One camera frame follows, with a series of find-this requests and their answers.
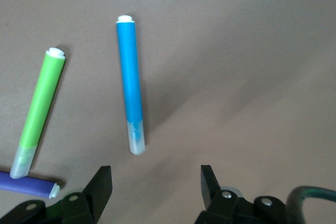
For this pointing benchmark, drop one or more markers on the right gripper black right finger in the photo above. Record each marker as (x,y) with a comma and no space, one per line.
(218,203)

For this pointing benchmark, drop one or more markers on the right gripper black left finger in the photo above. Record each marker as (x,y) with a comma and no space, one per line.
(92,200)

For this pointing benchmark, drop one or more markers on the blue marker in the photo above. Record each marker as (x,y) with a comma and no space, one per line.
(130,77)

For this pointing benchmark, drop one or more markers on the purple marker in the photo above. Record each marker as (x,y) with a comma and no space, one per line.
(29,186)

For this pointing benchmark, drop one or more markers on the green marker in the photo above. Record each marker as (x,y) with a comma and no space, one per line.
(42,103)

